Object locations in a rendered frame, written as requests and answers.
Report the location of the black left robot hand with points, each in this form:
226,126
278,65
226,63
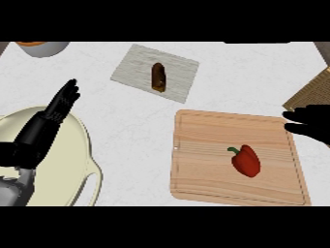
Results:
34,135

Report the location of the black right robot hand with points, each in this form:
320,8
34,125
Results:
325,124

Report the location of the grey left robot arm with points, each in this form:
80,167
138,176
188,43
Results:
3,190

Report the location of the wicker basket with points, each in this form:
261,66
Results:
322,87

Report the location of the red bell pepper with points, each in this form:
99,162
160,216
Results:
247,161

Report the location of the wooden cutting board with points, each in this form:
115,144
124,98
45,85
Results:
239,158

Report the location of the grey bowl with orange content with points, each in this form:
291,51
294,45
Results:
43,48

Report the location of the grey cloth placemat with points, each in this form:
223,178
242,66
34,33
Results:
143,69

